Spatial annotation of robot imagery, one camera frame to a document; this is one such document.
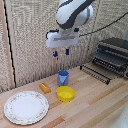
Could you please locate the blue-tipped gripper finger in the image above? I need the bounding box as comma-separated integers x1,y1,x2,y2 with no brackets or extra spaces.
65,48,71,56
52,49,59,58

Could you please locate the orange rectangular block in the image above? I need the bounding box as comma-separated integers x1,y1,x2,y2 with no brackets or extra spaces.
38,82,52,94

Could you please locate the white floral-rimmed plate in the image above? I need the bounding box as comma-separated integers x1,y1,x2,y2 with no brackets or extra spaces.
3,90,50,126

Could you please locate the black wire oven tray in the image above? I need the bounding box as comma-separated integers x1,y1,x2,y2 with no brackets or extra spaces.
79,64,112,86

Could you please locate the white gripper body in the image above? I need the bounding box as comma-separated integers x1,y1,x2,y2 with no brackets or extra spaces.
45,28,81,50

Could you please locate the black dish rack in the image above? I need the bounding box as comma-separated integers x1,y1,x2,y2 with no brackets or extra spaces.
92,37,128,80

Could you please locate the black cable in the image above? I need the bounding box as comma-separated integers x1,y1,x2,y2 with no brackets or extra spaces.
78,12,128,38

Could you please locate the blue plastic cup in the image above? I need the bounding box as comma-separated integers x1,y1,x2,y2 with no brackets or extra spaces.
56,69,70,88

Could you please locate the yellow plastic bowl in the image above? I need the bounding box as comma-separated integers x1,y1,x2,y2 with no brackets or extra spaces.
55,85,76,103

